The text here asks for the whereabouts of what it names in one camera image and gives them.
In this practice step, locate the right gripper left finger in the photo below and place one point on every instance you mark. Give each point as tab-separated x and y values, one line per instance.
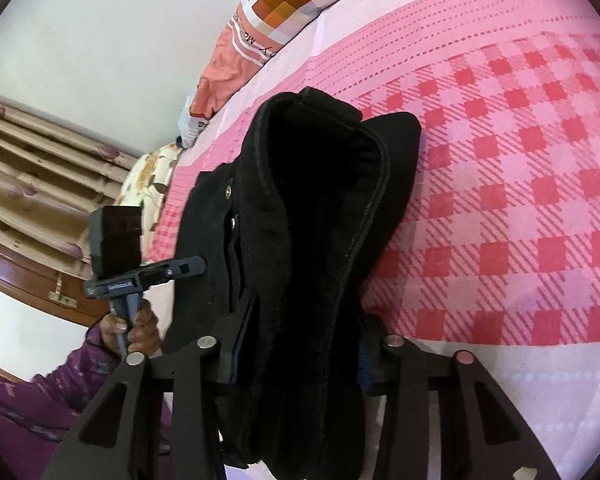
117	436

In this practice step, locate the purple patterned garment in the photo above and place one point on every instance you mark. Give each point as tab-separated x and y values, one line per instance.
36	415

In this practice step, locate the pink checked bed sheet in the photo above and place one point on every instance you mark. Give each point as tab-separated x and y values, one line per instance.
499	250

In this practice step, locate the floral cream pillow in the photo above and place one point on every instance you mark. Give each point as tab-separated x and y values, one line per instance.
146	186

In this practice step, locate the wooden bed frame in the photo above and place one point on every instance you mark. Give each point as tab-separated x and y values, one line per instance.
43	316

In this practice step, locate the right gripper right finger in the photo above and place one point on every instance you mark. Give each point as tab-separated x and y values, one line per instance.
482	434

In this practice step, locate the orange plaid pillow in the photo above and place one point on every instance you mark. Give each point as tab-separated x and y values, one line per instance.
254	34

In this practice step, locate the black pants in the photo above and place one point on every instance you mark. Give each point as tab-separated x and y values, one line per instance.
292	228

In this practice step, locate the person's left hand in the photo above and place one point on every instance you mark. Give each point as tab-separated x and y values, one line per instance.
140	335

